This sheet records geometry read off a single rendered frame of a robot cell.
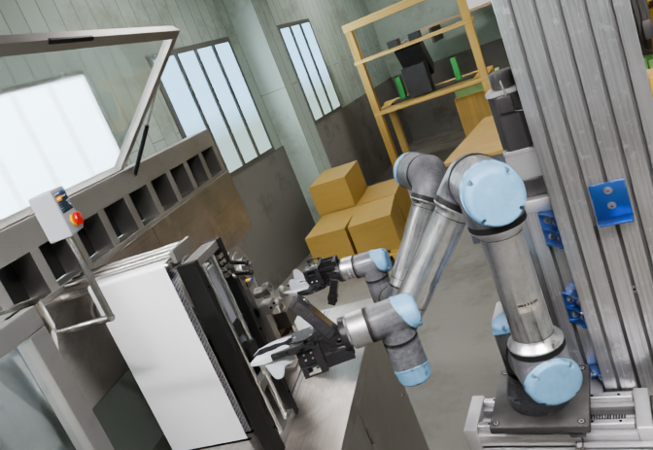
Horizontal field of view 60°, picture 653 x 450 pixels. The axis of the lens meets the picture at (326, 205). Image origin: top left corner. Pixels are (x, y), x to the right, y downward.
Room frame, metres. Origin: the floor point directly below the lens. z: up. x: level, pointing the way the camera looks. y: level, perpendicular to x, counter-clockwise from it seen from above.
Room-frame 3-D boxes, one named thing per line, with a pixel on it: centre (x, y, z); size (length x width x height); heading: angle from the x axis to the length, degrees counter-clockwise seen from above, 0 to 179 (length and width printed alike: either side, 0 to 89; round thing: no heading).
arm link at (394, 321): (1.08, -0.04, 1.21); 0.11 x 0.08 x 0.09; 86
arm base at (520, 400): (1.19, -0.31, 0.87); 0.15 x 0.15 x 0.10
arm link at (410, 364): (1.09, -0.04, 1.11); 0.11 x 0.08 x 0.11; 176
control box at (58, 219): (1.18, 0.52, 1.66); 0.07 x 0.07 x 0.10; 0
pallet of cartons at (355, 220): (4.99, -0.27, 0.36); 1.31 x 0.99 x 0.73; 150
